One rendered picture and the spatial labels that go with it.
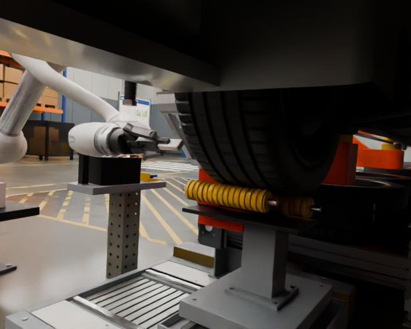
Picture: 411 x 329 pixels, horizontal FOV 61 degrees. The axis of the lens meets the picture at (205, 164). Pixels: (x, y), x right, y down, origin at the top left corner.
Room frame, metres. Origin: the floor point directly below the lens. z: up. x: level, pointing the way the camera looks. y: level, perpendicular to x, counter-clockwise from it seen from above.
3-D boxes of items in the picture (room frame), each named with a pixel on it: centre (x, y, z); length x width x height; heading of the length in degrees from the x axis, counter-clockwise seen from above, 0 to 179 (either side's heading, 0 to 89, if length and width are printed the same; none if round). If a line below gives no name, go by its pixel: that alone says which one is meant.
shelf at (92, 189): (1.56, 0.38, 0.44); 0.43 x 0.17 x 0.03; 145
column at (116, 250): (1.58, 0.36, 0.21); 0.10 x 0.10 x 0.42; 55
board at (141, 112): (10.46, 2.21, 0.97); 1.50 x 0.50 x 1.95; 153
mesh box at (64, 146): (9.03, 4.23, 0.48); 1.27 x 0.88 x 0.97; 63
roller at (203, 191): (0.93, -0.06, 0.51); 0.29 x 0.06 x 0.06; 55
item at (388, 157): (3.08, -1.45, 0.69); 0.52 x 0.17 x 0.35; 55
